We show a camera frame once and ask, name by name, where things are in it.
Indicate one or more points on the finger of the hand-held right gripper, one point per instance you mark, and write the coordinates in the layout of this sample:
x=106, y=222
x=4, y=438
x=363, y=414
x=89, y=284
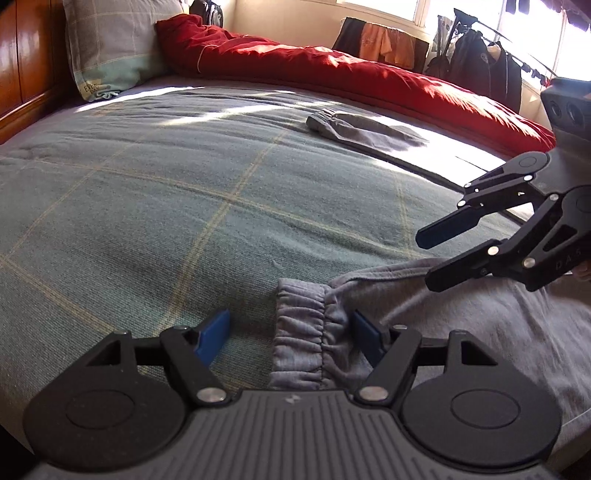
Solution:
x=455, y=274
x=443, y=233

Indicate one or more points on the wooden headboard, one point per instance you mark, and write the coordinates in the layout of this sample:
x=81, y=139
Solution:
x=27, y=55

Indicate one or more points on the metal clothes rack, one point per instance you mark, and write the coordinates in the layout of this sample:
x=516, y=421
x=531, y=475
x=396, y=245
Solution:
x=508, y=39

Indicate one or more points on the grey plaid pillow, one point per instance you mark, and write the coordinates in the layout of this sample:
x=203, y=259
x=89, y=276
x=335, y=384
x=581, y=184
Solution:
x=115, y=46

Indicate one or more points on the black hanging garment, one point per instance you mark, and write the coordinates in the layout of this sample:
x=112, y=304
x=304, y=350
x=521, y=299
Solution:
x=348, y=34

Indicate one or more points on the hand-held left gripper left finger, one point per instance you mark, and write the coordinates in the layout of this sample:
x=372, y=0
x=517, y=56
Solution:
x=214, y=334

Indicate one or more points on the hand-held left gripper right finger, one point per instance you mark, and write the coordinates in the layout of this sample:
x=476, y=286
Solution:
x=369, y=339

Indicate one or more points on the blue-grey garment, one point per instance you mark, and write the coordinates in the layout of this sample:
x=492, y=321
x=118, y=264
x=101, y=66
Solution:
x=369, y=131

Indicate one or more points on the red duvet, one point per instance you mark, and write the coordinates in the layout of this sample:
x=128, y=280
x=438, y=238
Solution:
x=346, y=78

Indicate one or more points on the window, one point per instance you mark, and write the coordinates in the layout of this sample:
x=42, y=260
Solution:
x=572, y=50

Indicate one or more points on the black backpack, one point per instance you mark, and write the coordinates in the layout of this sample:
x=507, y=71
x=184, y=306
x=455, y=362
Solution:
x=207, y=11

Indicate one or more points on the black jacket with round patch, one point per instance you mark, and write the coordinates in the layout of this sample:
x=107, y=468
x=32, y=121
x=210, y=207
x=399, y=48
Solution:
x=471, y=60

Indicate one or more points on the row of hanging socks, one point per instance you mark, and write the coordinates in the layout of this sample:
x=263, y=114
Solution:
x=538, y=74

